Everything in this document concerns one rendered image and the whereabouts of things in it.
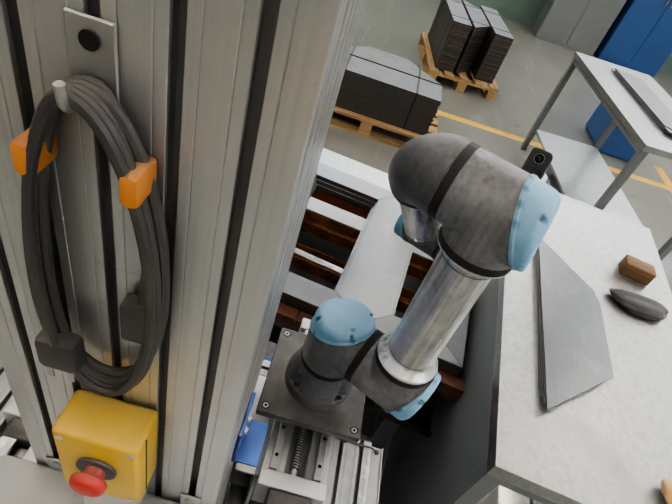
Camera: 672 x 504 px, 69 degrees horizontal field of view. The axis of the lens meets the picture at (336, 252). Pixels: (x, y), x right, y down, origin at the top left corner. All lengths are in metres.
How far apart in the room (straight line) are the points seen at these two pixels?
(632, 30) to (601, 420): 8.59
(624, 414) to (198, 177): 1.31
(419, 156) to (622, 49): 9.11
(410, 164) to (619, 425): 0.97
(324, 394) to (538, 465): 0.50
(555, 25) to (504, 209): 8.72
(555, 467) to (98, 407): 0.97
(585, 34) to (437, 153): 8.85
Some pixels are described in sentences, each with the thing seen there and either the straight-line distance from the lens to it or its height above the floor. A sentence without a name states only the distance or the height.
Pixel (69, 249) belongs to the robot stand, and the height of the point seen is 1.67.
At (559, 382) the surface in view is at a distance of 1.38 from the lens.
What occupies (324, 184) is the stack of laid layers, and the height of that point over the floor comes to 0.84.
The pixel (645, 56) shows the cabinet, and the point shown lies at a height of 0.26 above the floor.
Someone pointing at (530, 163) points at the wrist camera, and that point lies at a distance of 1.12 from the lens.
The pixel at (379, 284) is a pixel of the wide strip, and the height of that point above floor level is 0.87.
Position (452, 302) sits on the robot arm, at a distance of 0.75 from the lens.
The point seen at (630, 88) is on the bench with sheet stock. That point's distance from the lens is 4.46.
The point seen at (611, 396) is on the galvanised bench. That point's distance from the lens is 1.49.
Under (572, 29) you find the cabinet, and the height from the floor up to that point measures 0.28.
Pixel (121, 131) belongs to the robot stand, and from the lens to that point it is 0.31.
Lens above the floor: 1.96
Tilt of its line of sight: 41 degrees down
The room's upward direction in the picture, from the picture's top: 20 degrees clockwise
